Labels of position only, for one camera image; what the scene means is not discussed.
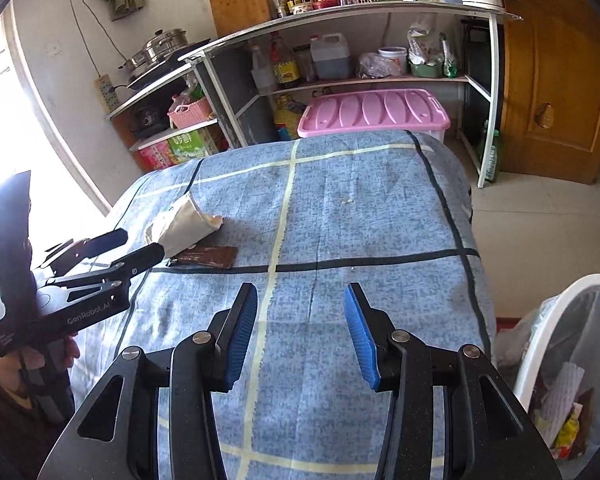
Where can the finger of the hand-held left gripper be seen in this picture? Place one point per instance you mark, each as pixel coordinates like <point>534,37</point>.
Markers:
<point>105,241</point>
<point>145,255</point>

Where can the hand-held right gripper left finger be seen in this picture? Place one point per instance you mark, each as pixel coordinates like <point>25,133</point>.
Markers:
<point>242,340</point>

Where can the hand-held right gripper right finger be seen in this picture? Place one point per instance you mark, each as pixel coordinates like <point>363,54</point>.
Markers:
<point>362,340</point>

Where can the beige paper bag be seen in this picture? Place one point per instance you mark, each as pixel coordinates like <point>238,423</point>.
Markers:
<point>185,230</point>

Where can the white trash bin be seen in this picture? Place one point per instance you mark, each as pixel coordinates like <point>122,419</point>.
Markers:
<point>535,340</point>

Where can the long white foam net sleeve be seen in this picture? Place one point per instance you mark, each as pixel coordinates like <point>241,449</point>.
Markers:
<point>562,395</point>

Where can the yellow snack wrapper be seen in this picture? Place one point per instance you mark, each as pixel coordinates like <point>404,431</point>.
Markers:
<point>567,430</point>

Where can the person's left forearm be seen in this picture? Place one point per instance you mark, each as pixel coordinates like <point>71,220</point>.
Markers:
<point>10,435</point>

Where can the person's left hand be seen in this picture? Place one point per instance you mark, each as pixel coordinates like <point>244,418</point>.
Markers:
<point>7,375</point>

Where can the brown wrapper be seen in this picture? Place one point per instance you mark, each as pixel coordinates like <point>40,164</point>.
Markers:
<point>210,256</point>

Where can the pink carton box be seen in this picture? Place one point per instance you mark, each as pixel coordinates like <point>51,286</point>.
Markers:
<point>156,156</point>

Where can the green carton box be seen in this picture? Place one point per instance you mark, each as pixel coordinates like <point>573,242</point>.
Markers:
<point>192,146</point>

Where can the black kitchen appliance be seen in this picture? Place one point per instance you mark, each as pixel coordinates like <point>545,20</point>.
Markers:
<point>146,120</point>

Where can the blue checked tablecloth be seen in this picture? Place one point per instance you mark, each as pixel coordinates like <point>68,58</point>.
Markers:
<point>355,210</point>

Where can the beige power strip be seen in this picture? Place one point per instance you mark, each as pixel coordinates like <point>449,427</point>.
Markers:
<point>106,94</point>

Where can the pink woven basket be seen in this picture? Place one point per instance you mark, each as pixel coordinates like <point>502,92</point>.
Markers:
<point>190,114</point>

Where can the small steel shelf unit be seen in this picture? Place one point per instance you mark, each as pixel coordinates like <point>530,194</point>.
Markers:
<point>150,91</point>

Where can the steel pan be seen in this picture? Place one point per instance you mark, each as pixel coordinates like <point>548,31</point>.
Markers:
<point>135,62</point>

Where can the steel steamer pot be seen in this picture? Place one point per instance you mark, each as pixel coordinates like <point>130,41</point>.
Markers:
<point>165,45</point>

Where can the white plastic bottle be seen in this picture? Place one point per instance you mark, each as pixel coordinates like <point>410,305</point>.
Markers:
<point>262,75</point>

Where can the pink lidded storage box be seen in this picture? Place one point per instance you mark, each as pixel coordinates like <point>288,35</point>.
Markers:
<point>375,112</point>

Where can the yellow label sauce bottle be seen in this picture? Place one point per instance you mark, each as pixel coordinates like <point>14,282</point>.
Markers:
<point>285,67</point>

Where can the brown jar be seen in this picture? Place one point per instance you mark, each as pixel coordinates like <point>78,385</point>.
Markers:
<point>305,66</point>

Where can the white jug with dark liquid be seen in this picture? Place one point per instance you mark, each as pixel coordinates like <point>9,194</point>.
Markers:
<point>330,60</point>

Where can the green bowl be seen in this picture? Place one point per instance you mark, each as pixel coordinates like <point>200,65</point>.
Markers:
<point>426,70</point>

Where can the white plastic tub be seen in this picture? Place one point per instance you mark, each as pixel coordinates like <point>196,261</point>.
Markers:
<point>392,61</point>

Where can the small clear bottle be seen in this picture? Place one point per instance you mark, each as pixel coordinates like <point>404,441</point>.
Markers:
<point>276,2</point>

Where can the white plastic bag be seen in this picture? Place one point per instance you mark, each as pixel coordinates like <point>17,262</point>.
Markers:
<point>430,40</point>

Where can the large steel shelf unit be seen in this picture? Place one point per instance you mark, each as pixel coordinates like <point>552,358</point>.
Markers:
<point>380,7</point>

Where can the wooden door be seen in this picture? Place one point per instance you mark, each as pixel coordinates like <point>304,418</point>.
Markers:
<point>560,70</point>

